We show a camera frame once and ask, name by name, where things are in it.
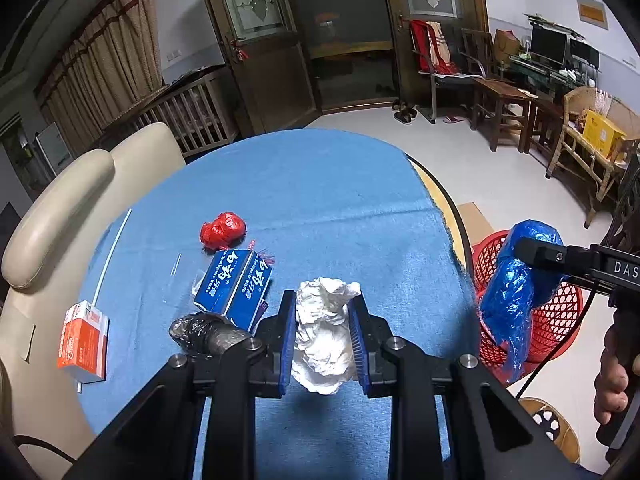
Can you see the blue toothpaste box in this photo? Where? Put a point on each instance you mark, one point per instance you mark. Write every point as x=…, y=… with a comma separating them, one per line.
x=235, y=285

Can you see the dark metal chair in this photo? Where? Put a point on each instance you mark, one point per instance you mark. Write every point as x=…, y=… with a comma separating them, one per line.
x=450, y=82

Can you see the red plastic basket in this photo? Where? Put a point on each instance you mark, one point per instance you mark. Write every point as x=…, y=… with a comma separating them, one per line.
x=555, y=320

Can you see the pink slipper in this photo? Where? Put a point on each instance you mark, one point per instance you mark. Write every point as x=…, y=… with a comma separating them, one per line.
x=454, y=120

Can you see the blue plastic bag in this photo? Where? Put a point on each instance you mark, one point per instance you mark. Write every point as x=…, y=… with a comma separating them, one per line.
x=505, y=295

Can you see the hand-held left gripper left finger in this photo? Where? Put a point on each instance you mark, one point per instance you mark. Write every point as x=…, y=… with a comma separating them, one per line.
x=286, y=350

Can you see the clear wrapper with red strip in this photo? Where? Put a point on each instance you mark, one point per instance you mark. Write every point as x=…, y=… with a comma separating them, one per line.
x=264, y=256

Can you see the brown cardboard box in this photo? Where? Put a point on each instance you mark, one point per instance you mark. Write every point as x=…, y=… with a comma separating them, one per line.
x=506, y=45

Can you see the cluttered glass desk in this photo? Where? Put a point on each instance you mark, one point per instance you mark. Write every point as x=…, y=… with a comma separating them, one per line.
x=540, y=74

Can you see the large black monitor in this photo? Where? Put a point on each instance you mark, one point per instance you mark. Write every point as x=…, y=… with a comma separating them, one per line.
x=547, y=45

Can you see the wicker armchair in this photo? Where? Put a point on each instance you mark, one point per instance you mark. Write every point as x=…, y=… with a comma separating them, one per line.
x=575, y=150

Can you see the white standing appliance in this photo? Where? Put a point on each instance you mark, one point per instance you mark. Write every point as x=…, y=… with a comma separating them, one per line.
x=52, y=150

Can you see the yellow cardboard box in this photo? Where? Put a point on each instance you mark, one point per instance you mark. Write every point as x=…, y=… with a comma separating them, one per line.
x=602, y=132

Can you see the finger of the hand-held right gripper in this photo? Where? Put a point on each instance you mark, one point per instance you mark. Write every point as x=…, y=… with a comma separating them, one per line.
x=545, y=256

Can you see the small black monitor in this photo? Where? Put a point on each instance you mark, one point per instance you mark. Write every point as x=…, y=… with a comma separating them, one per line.
x=584, y=54

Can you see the red and striped clothes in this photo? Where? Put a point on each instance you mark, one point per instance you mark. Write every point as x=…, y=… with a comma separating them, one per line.
x=425, y=50

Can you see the blue tablecloth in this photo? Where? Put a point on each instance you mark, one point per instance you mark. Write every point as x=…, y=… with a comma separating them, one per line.
x=325, y=195

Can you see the large wooden stool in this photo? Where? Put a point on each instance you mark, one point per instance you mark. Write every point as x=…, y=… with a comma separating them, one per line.
x=500, y=91

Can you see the dark carved wooden furniture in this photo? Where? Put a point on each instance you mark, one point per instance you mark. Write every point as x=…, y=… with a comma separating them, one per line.
x=627, y=200

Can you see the beige striped curtain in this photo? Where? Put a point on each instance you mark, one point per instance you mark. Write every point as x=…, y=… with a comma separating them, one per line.
x=115, y=60

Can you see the wooden crib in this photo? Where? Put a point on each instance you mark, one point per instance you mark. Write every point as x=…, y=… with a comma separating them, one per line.
x=200, y=125

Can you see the round wooden table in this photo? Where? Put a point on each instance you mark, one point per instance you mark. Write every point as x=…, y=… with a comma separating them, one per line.
x=456, y=225

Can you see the person's right hand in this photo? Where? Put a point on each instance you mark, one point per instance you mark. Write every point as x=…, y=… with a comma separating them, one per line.
x=612, y=385

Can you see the small wooden stool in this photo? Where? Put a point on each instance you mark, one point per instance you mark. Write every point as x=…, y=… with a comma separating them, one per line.
x=545, y=110

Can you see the orange and white box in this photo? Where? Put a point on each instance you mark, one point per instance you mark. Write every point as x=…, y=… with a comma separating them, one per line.
x=82, y=345

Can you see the crumpled red plastic bag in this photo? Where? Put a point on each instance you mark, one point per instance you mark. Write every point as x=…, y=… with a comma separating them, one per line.
x=222, y=230

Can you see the flat cardboard sheet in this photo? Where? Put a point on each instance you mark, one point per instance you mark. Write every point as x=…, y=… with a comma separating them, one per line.
x=475, y=220

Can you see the white tissue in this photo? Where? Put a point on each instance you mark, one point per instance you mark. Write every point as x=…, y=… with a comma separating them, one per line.
x=320, y=340

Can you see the dark wooden armchair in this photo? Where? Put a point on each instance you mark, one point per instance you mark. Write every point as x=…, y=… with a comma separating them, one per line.
x=480, y=55

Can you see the cream leather chair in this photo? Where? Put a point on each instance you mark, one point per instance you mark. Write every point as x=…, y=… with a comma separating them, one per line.
x=55, y=220

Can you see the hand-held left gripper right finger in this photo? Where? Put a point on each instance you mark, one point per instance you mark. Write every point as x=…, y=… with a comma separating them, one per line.
x=357, y=350

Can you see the pair of brown slippers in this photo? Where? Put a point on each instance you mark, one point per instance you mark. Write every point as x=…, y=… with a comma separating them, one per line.
x=405, y=112

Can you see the thin white stick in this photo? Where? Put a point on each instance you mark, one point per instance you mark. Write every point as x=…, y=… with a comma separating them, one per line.
x=112, y=255

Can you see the orange wall plaque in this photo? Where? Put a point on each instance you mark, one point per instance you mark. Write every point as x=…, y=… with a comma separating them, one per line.
x=593, y=12

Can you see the black plastic bag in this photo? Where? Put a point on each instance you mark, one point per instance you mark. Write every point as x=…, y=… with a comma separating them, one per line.
x=200, y=332

